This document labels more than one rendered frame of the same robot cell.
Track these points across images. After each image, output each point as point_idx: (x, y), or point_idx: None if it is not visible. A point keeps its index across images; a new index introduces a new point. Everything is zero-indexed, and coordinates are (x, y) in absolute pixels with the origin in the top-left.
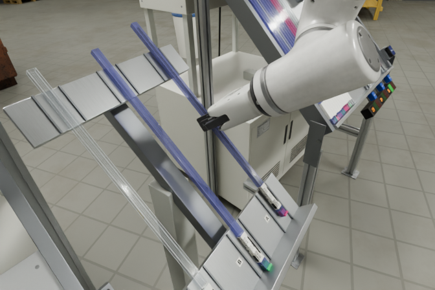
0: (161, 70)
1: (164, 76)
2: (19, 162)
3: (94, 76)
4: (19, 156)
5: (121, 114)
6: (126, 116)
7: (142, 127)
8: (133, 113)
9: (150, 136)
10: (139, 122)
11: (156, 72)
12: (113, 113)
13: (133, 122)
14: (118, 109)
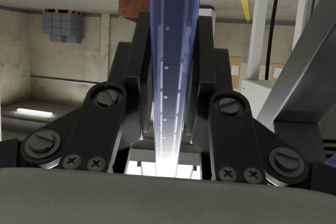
0: (180, 175)
1: (186, 169)
2: None
3: None
4: None
5: (313, 107)
6: (310, 101)
7: (312, 72)
8: (290, 99)
9: (324, 49)
10: (303, 83)
11: (197, 177)
12: (322, 114)
13: (313, 90)
14: (304, 114)
